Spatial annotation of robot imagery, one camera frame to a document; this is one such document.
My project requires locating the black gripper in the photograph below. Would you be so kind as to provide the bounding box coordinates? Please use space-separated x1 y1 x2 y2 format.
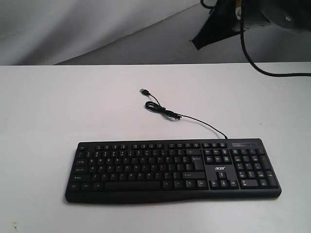
189 0 275 51

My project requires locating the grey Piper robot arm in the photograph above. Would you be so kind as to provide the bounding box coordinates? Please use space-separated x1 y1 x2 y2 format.
191 0 311 50

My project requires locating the black keyboard USB cable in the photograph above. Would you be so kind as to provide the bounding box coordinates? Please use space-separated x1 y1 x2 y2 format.
139 88 228 141

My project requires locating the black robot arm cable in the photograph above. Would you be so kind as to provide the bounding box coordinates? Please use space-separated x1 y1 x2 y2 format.
239 0 311 78

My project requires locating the black acer keyboard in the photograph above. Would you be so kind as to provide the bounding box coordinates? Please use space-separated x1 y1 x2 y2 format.
65 139 282 204

